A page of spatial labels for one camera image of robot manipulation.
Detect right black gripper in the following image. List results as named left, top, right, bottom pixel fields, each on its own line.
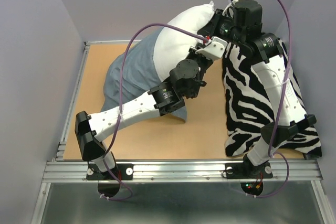
left=196, top=8, right=246, bottom=47

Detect white pillow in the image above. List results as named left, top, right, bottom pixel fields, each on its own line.
left=153, top=1, right=215, bottom=81

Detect blue pillowcase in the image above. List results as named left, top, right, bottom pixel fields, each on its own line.
left=99, top=28, right=188, bottom=124

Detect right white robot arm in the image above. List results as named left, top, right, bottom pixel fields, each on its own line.
left=199, top=0, right=316, bottom=178

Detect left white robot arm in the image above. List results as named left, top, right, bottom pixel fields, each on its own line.
left=75, top=46, right=223, bottom=179

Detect zebra print pillow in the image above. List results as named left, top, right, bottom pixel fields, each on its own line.
left=222, top=43, right=322, bottom=157

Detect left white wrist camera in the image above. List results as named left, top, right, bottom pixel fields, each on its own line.
left=195, top=36, right=228, bottom=61

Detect aluminium front rail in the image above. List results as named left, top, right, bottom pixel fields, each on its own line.
left=42, top=159, right=323, bottom=184

